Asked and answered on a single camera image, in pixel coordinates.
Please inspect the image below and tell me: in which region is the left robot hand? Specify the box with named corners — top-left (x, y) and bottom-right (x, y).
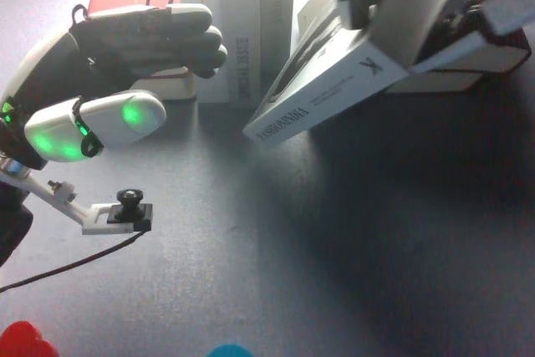
top-left (0, 3), bottom-right (230, 164)

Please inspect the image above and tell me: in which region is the white fashionindia book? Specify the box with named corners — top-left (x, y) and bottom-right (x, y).
top-left (241, 0), bottom-right (411, 150)

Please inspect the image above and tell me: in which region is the grey book chinese lettering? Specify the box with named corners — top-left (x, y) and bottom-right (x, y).
top-left (367, 0), bottom-right (484, 69)

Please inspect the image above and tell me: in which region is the plain grey book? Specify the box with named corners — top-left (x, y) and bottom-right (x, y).
top-left (258, 0), bottom-right (297, 103)

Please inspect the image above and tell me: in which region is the red toy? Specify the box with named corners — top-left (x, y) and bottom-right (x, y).
top-left (0, 320), bottom-right (59, 357)

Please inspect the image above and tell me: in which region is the blue toy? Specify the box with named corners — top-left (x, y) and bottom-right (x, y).
top-left (206, 343), bottom-right (256, 357)

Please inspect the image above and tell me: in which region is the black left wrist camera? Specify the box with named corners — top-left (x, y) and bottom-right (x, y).
top-left (106, 188), bottom-right (154, 232)

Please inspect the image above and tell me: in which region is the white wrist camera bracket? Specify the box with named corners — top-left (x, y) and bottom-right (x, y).
top-left (0, 168), bottom-right (135, 236)

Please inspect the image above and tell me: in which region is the black camera cable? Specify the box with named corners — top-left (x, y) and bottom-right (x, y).
top-left (0, 229), bottom-right (143, 294)

